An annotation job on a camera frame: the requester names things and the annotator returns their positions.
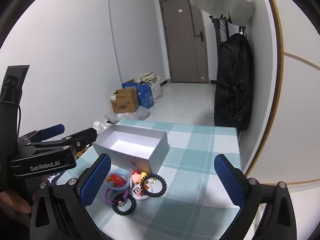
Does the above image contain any black coat rack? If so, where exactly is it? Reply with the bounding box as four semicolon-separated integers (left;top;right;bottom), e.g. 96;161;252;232
209;15;231;52

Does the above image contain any teal plaid tablecloth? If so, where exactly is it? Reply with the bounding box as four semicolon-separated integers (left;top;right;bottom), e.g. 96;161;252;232
54;119;242;240

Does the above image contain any white cardboard box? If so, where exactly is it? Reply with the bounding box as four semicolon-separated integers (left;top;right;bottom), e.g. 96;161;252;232
92;125;169;173

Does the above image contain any large black spiral hair tie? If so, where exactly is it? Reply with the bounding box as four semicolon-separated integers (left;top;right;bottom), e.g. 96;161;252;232
140;174;167;197

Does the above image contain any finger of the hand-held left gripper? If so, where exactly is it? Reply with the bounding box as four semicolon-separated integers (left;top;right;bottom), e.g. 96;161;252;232
26;127;98;159
17;124;66;143

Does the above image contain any white fabric bag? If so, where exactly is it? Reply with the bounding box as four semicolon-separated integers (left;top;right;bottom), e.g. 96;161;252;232
136;72;163;103

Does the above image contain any small blue box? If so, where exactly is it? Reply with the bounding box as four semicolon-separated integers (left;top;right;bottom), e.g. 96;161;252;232
122;79;137;90

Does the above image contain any large blue box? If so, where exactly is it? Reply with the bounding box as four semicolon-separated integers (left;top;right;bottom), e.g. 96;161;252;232
136;85;154;109

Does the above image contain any pink and yellow toy charm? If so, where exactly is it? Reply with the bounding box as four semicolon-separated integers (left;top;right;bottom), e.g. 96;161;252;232
129;170;148;183

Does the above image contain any white round badge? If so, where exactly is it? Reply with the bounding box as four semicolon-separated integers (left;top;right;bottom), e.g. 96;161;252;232
131;185;150;200

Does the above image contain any grey-brown door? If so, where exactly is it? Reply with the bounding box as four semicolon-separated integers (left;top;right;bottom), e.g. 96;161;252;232
159;0;209;84

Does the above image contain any clear plastic bag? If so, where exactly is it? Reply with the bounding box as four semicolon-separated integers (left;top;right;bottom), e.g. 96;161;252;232
94;120;108;133
104;106;150;125

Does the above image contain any black cable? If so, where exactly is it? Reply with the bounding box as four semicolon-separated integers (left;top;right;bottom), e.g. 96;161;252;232
16;104;22;137

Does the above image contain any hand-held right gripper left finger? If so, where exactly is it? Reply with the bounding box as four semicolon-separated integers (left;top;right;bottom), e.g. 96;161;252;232
29;153;112;240

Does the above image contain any black backpack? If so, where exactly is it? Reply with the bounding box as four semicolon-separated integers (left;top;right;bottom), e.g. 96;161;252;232
214;33;253;132

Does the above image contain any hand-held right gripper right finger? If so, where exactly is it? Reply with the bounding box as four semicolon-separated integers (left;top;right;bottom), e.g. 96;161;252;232
214;154;298;240

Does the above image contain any grey hanging bag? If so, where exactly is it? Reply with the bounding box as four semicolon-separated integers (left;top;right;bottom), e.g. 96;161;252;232
189;0;255;25

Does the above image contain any brown cardboard box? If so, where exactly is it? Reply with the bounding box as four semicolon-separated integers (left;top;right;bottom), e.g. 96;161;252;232
109;87;139;114

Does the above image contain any purple spiral hair tie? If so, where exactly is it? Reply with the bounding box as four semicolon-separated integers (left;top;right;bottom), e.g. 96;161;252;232
104;184;130;205

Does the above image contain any person's left hand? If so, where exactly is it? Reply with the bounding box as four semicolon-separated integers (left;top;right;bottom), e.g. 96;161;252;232
0;189;34;228

